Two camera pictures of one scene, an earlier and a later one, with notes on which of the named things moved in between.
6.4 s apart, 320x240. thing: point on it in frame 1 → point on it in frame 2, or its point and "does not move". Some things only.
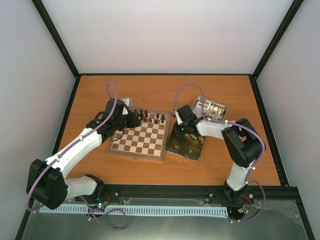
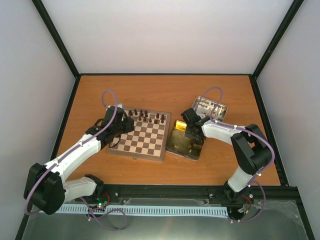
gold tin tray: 184,146 does not move
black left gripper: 134,122 → 129,126
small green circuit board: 102,204 does not move
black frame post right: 277,38 does not move
